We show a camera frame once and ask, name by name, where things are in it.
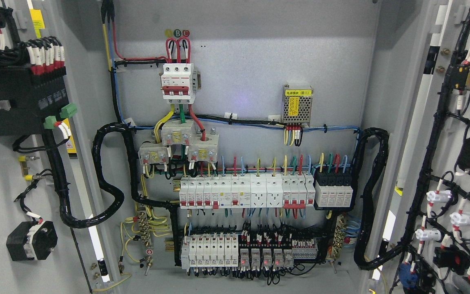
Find white circuit breaker row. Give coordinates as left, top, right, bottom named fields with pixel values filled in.
left=179, top=173, right=315, bottom=209

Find black surge protector block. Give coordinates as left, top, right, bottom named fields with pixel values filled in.
left=315, top=171, right=355, bottom=212

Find white lower breaker row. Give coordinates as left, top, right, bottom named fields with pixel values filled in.
left=180, top=233, right=239, bottom=271

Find white main three-pole breaker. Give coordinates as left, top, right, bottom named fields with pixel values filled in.
left=161, top=63, right=197, bottom=105

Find black relay terminal row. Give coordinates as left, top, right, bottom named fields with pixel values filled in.
left=231, top=222, right=331, bottom=285

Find grey cabinet door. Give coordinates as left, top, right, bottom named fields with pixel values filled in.
left=355, top=0, right=470, bottom=294
left=0, top=0, right=119, bottom=294

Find metal power supply module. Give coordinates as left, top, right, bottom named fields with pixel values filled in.
left=282, top=84, right=313, bottom=125

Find black left cable conduit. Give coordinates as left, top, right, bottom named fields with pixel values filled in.
left=60, top=122, right=178, bottom=228

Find clear current transformer blocks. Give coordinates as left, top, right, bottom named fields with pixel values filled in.
left=138, top=119, right=219, bottom=168

